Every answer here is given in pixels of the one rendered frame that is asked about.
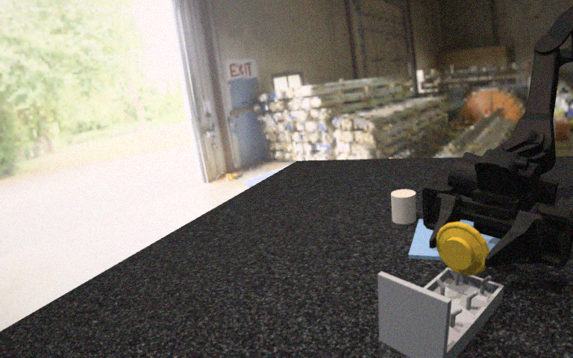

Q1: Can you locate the light blue flat mat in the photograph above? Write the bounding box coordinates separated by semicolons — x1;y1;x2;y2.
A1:
408;219;500;261

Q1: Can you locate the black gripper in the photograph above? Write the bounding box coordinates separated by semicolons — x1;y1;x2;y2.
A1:
422;183;573;268

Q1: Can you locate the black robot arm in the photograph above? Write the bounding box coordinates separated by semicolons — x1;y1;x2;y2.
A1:
448;6;573;212

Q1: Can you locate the yellow round plate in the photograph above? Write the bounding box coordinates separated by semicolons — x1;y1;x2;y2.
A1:
436;222;489;276

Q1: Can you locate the grey dish rack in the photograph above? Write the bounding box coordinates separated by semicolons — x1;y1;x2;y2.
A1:
378;268;504;358

